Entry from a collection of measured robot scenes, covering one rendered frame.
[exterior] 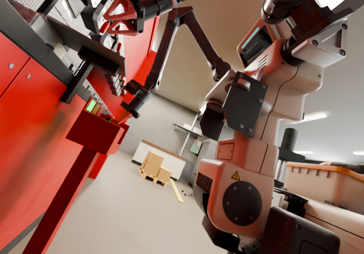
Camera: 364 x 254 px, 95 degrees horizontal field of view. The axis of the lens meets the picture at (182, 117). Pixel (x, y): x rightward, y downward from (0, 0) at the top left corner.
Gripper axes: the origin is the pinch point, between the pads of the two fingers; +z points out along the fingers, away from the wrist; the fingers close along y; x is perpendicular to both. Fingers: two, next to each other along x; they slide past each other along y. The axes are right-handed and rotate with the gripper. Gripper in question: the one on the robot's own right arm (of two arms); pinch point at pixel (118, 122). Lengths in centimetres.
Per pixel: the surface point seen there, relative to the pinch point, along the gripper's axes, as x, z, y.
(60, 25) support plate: 29.3, -12.2, 28.6
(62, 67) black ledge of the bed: 31.7, -2.1, 16.5
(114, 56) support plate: 26.7, -16.7, 11.2
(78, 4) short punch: 20, -25, 38
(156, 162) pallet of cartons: -358, 19, -62
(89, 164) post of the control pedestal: 8.2, 20.1, -4.5
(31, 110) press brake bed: 32.7, 12.0, 12.8
